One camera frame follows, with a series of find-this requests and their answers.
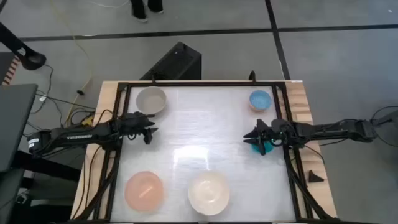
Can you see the blue bowl with orange outside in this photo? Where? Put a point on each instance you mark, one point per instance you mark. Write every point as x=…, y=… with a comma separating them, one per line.
x=260, y=100

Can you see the black triangle bracket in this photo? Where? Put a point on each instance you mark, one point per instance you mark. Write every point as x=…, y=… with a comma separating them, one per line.
x=314, y=177

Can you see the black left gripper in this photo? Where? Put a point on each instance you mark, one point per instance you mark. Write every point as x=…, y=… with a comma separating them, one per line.
x=132, y=126

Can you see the teal bowl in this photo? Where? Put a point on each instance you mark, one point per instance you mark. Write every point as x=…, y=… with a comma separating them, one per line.
x=269, y=148

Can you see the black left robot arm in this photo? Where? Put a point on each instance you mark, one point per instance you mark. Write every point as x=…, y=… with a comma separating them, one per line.
x=77, y=136

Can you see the pink bowl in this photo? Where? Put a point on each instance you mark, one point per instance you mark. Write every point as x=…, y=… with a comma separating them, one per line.
x=144, y=191

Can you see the black box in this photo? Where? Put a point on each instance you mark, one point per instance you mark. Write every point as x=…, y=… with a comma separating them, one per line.
x=177, y=63

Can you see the white bowl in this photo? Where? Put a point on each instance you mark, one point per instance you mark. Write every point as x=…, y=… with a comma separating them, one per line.
x=208, y=193

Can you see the black clamp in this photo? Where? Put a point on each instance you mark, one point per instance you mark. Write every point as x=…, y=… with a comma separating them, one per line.
x=252, y=76

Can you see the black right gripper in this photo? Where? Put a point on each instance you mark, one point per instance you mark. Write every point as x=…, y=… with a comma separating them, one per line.
x=281, y=130

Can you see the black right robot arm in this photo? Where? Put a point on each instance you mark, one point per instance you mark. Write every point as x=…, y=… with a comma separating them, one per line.
x=326, y=129

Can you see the grey bowl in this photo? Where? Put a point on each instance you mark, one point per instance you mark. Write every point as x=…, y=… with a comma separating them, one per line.
x=151, y=100

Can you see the orange striped mat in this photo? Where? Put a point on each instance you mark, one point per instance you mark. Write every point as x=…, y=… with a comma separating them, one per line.
x=11, y=71

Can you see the dark grey desk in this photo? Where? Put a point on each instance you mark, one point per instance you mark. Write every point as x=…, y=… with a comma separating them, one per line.
x=14, y=124

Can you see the black metal frame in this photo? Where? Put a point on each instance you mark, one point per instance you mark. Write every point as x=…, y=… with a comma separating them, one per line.
x=202, y=84

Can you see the black stand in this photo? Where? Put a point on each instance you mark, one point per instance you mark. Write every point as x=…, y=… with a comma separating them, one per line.
x=21, y=51

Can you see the person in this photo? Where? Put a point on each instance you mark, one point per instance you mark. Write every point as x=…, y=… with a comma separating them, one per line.
x=139, y=11

